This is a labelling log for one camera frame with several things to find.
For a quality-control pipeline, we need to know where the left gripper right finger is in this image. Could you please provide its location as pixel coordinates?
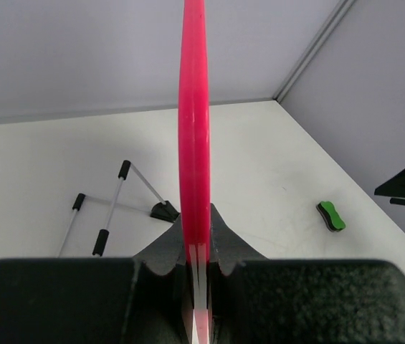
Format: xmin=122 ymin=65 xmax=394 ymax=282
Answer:
xmin=209 ymin=209 xmax=405 ymax=343

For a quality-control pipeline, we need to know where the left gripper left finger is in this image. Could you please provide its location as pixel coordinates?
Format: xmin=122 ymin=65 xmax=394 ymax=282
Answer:
xmin=0 ymin=222 xmax=192 ymax=343

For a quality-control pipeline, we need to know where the wire whiteboard stand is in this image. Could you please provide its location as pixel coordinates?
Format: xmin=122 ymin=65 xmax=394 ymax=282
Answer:
xmin=56 ymin=160 xmax=180 ymax=258

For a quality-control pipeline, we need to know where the green whiteboard eraser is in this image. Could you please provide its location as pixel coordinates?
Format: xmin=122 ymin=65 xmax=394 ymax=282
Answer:
xmin=316 ymin=201 xmax=346 ymax=232

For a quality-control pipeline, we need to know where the right aluminium frame post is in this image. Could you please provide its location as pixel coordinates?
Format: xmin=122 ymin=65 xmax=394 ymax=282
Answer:
xmin=272 ymin=0 xmax=356 ymax=103

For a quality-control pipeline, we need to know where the pink framed whiteboard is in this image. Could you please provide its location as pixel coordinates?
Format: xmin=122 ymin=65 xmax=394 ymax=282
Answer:
xmin=178 ymin=1 xmax=211 ymax=343

